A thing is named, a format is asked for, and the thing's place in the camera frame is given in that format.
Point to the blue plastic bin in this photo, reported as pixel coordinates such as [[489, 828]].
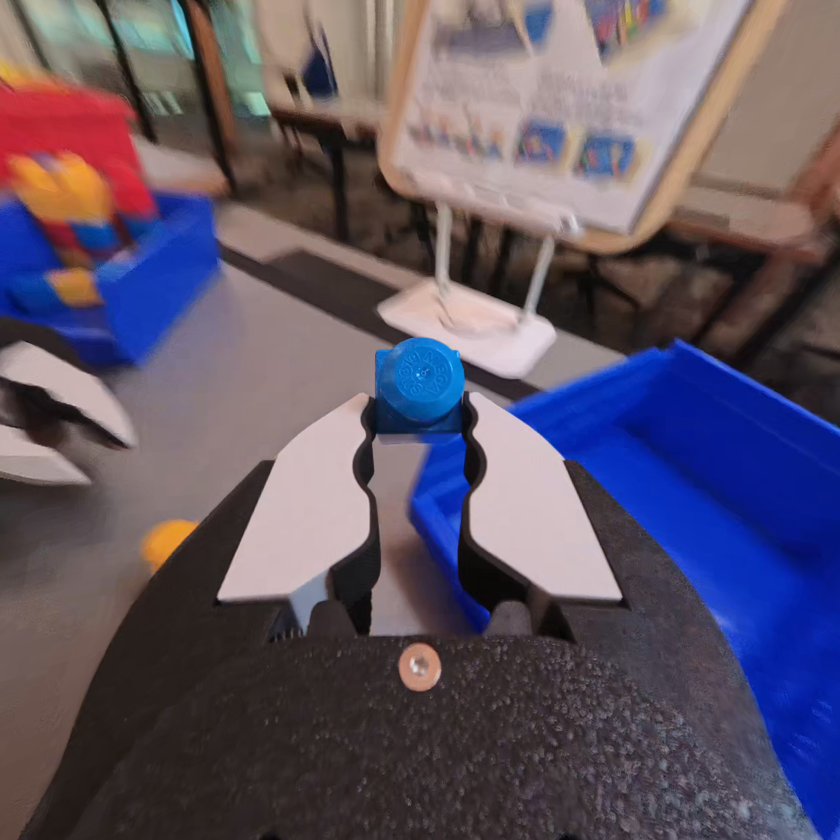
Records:
[[722, 492], [164, 289]]

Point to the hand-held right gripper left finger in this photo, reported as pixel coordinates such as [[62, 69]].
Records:
[[302, 518]]

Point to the blue jacket with white stripes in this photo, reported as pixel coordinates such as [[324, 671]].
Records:
[[320, 72]]

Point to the instruction sheet on wooden board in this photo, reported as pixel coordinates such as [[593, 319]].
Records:
[[558, 98]]

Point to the cluster of stacked block towers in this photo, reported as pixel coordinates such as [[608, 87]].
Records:
[[72, 197]]

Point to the blue mega block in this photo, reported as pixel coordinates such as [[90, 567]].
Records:
[[420, 380]]

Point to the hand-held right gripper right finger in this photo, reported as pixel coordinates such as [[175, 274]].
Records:
[[538, 518]]

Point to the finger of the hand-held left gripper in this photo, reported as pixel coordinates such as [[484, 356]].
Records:
[[33, 463], [59, 384]]

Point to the wooden-top office desk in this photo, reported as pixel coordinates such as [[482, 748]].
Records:
[[315, 115], [741, 216]]

